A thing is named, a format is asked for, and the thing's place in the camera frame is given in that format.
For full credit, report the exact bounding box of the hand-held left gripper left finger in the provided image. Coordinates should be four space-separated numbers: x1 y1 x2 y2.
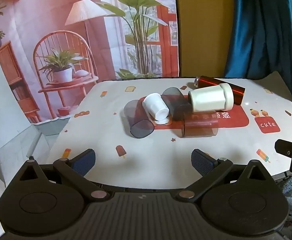
10 149 111 202

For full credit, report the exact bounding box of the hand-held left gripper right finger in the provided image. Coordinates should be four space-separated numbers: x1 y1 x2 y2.
176 149 274 202

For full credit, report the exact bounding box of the clear brown plastic cup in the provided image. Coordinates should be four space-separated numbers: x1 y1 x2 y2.
181 112 220 138

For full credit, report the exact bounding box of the large white lidded cup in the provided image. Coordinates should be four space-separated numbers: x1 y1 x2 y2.
188 83 234 113

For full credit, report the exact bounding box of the dark smoky plastic cup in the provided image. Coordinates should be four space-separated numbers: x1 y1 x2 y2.
161 87 194 121

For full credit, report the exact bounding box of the clear grey plastic cup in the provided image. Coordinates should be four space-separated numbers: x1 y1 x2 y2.
124 100 155 139

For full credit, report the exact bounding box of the small white cup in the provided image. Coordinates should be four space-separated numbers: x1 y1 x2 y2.
143 93 170 121

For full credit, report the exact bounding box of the shiny red metal cup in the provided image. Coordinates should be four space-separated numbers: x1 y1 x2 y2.
194 75 246 106

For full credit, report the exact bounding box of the printed tablecloth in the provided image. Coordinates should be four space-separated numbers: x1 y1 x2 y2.
47 76 292 191

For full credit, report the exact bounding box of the white cabinet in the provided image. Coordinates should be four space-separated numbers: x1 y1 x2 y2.
0 41 59 240

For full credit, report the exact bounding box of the blue curtain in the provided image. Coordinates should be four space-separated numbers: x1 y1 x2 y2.
223 0 292 106

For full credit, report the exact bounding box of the printed wall tapestry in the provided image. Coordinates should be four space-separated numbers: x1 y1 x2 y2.
0 0 179 131

